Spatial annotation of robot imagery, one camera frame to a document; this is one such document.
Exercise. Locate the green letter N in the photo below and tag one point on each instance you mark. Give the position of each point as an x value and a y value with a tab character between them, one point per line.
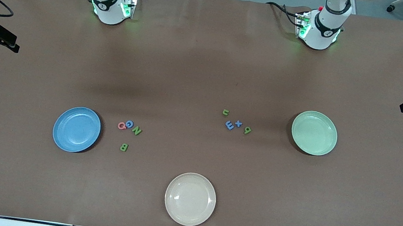
137	130

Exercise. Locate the green letter B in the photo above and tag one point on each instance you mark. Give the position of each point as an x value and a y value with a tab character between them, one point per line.
123	147

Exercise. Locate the green letter g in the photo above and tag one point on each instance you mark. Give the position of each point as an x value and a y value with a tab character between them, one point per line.
247	130

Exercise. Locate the green letter u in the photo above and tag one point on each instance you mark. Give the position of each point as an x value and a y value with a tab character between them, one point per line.
223	112

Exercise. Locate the beige plate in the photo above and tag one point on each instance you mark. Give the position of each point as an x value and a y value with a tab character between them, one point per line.
190	199

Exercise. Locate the green plate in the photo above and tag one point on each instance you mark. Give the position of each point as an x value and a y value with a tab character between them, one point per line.
314	133

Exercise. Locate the blue letter E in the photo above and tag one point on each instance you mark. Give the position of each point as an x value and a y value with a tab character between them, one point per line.
229	125

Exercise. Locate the brown table cover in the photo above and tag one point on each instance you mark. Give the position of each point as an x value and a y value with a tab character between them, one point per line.
194	50

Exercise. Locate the blue plate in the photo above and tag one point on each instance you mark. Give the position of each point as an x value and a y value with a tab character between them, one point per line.
76	129

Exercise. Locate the office chair caster leg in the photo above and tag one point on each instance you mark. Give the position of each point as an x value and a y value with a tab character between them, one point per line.
390	8

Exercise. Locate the blue letter G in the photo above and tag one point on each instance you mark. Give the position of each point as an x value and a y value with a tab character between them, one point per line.
129	127

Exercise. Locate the blue letter x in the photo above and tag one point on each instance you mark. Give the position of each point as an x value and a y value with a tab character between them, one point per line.
238	123

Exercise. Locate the pink letter G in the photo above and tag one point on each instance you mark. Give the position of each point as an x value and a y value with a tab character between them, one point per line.
120	128

